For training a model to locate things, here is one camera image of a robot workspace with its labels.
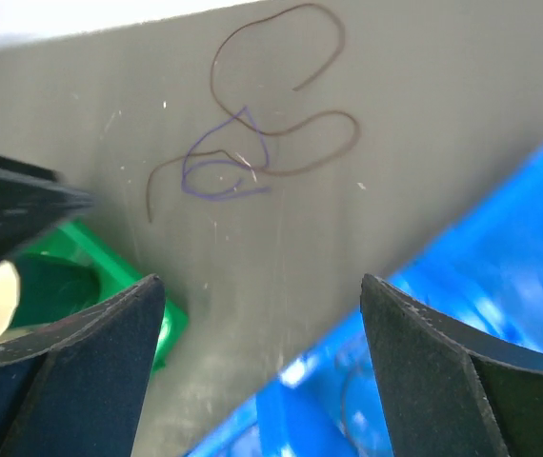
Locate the blue divided plastic bin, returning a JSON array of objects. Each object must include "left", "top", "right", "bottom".
[{"left": 191, "top": 147, "right": 543, "bottom": 456}]

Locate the short purple cable piece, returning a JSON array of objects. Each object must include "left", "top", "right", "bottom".
[{"left": 180, "top": 106, "right": 272, "bottom": 200}]

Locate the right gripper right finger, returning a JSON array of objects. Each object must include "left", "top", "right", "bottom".
[{"left": 360, "top": 274, "right": 543, "bottom": 456}]

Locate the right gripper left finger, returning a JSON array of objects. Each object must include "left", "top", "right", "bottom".
[{"left": 0, "top": 275, "right": 166, "bottom": 456}]

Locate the brown cable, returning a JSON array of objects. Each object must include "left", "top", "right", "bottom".
[{"left": 146, "top": 2, "right": 361, "bottom": 224}]

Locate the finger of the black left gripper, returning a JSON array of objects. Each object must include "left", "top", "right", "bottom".
[{"left": 0, "top": 155, "right": 94, "bottom": 262}]

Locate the green plastic tray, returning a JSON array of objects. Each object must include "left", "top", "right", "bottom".
[{"left": 11, "top": 219, "right": 191, "bottom": 375}]

